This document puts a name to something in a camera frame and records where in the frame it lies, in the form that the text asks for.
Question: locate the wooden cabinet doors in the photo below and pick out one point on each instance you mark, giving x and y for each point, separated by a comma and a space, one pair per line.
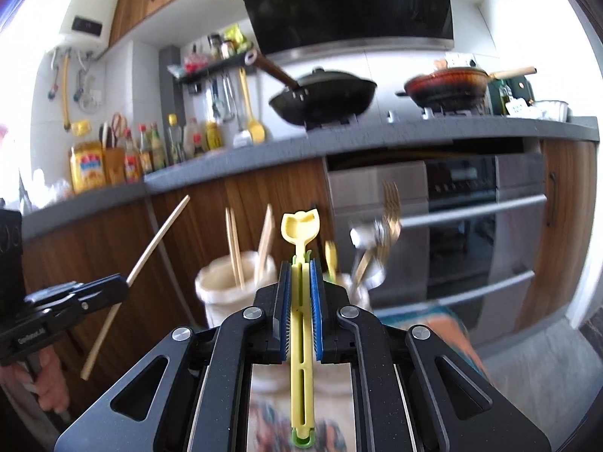
114, 235

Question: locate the yellow green plastic spoon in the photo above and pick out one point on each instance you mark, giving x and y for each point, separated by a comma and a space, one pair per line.
331, 260

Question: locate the black wall shelf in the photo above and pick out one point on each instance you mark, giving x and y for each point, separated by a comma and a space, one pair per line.
183, 77

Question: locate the grey kitchen countertop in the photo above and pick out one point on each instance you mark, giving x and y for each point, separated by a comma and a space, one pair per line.
316, 144

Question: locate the yellow plastic clip tool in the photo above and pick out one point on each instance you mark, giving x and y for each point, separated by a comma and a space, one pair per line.
300, 229

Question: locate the left hand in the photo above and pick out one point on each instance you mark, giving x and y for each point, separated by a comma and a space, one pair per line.
49, 385

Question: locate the yellow snack bag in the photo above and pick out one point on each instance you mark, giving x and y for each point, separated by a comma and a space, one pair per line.
86, 166

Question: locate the black range hood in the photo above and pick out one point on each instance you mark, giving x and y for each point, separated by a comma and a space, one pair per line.
286, 25

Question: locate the large white ceramic utensil jar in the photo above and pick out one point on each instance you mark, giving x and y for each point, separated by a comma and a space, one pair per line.
216, 288

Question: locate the yellow hanging spatula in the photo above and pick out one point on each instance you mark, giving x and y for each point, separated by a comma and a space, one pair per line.
254, 127

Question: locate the white water heater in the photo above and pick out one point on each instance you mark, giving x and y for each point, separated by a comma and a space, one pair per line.
86, 25

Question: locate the stainless steel oven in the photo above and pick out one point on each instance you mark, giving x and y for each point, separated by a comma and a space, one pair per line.
471, 228

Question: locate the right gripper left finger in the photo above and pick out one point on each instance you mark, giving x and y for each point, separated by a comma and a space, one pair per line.
191, 391

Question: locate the gold fork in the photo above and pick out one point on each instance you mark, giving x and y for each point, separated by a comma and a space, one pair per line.
392, 209

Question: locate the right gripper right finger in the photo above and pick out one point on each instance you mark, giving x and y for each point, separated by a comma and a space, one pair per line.
419, 389

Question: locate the black wok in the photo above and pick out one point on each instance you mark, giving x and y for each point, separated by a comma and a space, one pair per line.
322, 97

